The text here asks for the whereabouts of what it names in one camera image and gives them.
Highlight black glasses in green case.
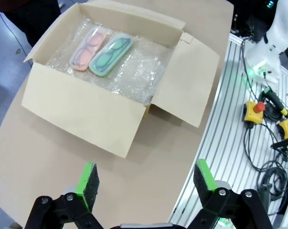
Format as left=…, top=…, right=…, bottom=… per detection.
left=95, top=39, right=129, bottom=72

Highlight translucent green glasses case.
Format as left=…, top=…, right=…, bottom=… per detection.
left=88, top=32, right=134, bottom=77

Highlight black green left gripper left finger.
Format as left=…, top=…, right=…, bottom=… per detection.
left=24, top=162, right=104, bottom=229

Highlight black green enabling handle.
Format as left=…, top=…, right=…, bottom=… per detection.
left=258, top=86, right=288, bottom=118

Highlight translucent orange glasses case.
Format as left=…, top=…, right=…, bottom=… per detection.
left=69, top=27, right=108, bottom=72

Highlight grey floor cable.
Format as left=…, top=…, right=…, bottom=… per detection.
left=0, top=9, right=23, bottom=56

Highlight person in dark clothes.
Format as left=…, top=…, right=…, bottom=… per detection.
left=0, top=0, right=62, bottom=48

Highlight black glasses in orange case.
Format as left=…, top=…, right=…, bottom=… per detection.
left=72, top=35, right=104, bottom=68

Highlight black cable bundle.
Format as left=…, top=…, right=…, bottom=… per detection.
left=243, top=119, right=288, bottom=209

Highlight brown cardboard shipping box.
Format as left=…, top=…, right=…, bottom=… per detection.
left=21, top=0, right=221, bottom=158

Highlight black bar clamp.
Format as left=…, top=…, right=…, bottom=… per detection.
left=270, top=139, right=288, bottom=150

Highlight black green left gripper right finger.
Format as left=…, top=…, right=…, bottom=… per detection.
left=186, top=158, right=273, bottom=229

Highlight clear bubble wrap sheet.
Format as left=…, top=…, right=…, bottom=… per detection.
left=46, top=19, right=174, bottom=107

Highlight aluminium profile table frame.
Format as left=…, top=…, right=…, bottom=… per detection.
left=169, top=32, right=288, bottom=226

